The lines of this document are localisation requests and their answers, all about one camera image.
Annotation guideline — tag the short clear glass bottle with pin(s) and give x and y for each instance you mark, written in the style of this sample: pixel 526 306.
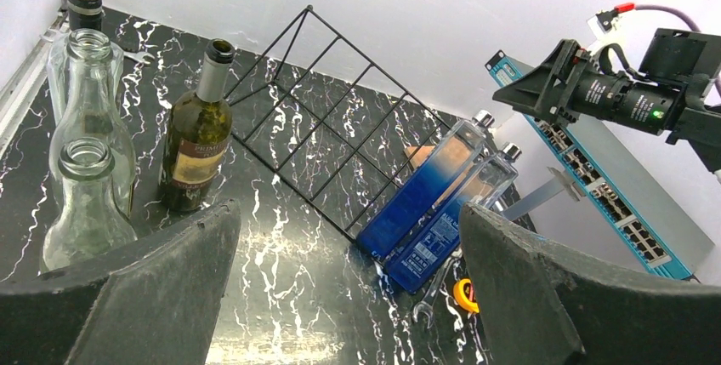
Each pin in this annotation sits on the short clear glass bottle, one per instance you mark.
pixel 90 223

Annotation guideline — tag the small wrench at back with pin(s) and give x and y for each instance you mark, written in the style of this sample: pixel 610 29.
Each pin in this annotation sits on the small wrench at back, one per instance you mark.
pixel 142 57

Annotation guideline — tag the green wine bottle tan label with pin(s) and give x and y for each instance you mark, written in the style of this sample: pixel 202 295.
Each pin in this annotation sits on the green wine bottle tan label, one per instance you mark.
pixel 198 131

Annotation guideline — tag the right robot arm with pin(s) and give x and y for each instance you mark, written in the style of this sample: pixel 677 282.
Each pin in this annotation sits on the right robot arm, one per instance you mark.
pixel 693 59

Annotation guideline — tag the yellow tape measure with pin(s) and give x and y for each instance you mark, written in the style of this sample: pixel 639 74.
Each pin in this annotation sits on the yellow tape measure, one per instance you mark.
pixel 464 295

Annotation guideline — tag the blue square bottle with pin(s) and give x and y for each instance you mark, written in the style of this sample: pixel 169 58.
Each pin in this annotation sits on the blue square bottle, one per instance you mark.
pixel 482 185
pixel 394 221

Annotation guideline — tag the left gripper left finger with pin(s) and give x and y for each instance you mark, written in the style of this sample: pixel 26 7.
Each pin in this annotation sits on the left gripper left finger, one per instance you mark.
pixel 153 301

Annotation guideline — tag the blue-faced network switch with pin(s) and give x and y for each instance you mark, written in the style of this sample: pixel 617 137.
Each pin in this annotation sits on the blue-faced network switch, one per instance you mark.
pixel 659 234

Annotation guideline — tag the tall clear glass bottle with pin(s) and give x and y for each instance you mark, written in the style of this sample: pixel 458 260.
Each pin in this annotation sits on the tall clear glass bottle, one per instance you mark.
pixel 84 70

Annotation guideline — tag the dark-capped clear bottle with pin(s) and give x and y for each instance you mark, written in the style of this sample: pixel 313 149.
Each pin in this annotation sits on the dark-capped clear bottle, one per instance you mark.
pixel 84 4

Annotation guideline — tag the black wire wine rack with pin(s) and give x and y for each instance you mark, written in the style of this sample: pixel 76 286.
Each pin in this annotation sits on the black wire wine rack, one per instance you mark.
pixel 329 122

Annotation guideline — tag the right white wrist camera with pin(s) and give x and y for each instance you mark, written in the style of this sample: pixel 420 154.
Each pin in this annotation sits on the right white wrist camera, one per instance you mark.
pixel 606 27

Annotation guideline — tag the silver combination wrench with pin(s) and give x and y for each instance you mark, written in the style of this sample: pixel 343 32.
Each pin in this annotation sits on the silver combination wrench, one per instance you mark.
pixel 424 308

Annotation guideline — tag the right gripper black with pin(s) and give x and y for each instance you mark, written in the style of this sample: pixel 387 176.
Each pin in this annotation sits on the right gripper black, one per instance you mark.
pixel 570 83

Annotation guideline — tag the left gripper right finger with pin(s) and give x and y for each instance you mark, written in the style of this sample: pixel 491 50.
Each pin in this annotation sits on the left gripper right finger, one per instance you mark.
pixel 542 302

